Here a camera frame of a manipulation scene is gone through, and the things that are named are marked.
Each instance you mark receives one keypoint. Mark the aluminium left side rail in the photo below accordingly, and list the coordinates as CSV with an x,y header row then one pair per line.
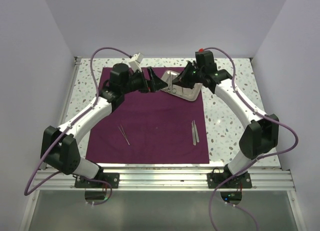
x,y
69,91

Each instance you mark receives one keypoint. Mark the aluminium front rail frame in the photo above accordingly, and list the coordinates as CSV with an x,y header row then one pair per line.
x,y
195,178

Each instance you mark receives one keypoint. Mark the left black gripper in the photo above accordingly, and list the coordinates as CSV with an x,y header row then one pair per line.
x,y
156,83

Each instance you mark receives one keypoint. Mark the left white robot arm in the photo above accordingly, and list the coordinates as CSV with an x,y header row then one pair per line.
x,y
60,145

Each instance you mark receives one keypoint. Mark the thin steel forceps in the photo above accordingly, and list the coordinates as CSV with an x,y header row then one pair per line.
x,y
120,127

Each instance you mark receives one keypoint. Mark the steel instrument tray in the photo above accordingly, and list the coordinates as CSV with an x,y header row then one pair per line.
x,y
189,94

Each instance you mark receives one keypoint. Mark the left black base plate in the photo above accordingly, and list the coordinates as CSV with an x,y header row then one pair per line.
x,y
102,180

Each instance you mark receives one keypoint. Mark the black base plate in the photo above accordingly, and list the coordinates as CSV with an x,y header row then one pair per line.
x,y
102,180
217,177

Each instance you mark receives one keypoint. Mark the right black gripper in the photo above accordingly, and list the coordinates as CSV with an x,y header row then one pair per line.
x,y
182,79

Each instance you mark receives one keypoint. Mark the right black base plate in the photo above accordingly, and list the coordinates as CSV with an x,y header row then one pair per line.
x,y
217,177

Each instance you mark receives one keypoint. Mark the purple cloth wrap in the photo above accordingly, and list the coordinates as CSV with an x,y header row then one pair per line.
x,y
161,129

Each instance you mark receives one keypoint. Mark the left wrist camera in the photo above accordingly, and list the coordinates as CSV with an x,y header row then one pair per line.
x,y
135,62

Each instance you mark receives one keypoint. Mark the steel scissors in tray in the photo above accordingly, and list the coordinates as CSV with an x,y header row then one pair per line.
x,y
170,89

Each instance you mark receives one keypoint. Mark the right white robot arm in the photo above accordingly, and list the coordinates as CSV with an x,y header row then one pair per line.
x,y
261,130

